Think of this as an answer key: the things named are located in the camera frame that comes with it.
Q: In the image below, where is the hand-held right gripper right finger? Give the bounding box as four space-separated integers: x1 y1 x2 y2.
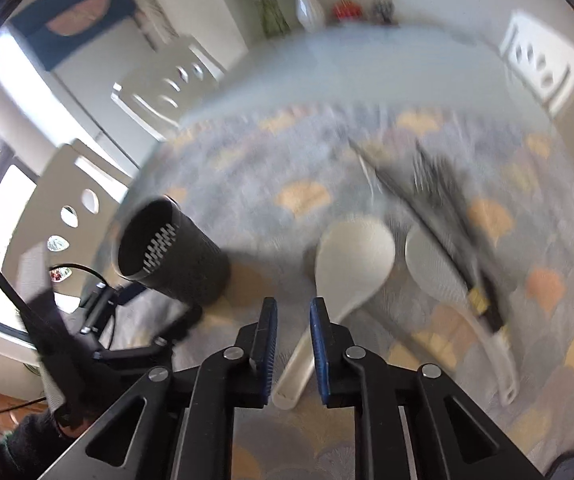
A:
309 297 548 480

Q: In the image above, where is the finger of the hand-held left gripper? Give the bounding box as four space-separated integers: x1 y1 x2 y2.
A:
92 306 204 368

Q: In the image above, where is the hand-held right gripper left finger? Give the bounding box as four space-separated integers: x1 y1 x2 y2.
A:
37 297 279 480

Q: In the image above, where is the black perforated utensil holder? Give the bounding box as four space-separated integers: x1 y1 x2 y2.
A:
116 197 232 307

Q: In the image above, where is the white smooth rice spoon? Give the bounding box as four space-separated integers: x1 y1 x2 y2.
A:
272 214 397 409

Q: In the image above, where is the white textured rice paddle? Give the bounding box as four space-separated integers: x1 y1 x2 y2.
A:
404 224 521 407

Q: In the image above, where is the black chopstick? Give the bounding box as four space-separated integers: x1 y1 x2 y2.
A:
349 137 480 293

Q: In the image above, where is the silver fork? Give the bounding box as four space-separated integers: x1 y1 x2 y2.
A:
413 142 511 333

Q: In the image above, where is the person's left forearm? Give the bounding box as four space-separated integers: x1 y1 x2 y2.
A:
0 400 70 480

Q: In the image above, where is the wooden cabinet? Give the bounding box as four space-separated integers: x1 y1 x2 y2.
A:
0 380 48 431

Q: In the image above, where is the white cutout chair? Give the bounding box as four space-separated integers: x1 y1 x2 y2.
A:
499 12 574 116
7 140 138 311
112 37 228 141

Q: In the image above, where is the patterned grey tablecloth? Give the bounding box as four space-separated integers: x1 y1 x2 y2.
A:
87 105 574 480

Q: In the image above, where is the white framed picture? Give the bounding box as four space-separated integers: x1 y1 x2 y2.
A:
137 0 180 52

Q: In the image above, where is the white vase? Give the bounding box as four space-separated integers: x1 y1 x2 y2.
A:
295 0 327 31

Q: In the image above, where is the small red object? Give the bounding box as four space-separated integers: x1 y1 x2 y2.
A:
332 0 365 23

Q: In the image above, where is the small dark object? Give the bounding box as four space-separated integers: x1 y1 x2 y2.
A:
369 0 399 25

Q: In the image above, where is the black cable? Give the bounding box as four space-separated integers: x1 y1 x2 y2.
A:
50 264 114 292

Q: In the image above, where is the blue wall painting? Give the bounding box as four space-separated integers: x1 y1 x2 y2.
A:
10 0 138 71

